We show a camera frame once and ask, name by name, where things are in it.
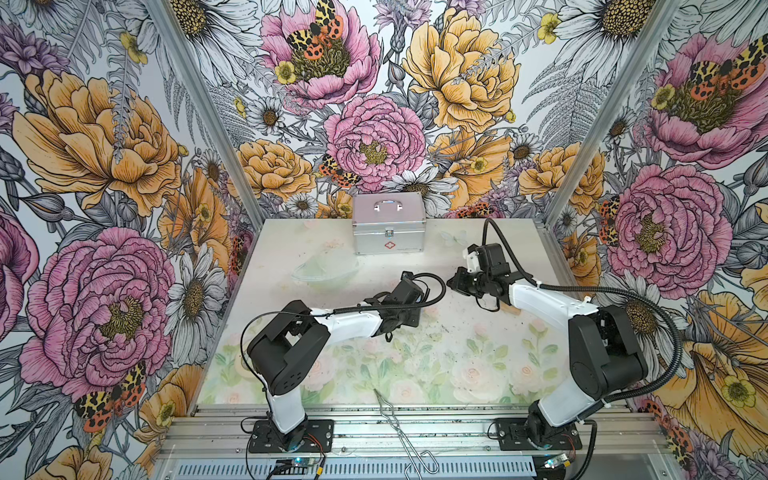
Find green circuit board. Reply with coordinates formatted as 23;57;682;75
542;453;571;469
270;457;325;475

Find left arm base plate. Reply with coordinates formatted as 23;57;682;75
247;419;334;454

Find aluminium rail frame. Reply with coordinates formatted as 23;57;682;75
158;404;670;460

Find silver aluminium case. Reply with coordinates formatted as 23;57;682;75
352;192;426;255

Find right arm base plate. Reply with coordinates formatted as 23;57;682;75
493;417;583;451

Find metal wire tongs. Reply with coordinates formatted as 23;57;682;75
374;389;440;479

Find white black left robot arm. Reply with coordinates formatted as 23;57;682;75
239;271;447;453

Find left green circuit board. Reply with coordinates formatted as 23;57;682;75
270;457;325;475

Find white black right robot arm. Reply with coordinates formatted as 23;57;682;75
448;218;684;450

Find right green circuit board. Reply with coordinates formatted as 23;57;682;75
542;453;571;469

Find clear plastic bowl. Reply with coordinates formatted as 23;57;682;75
291;248;360;291

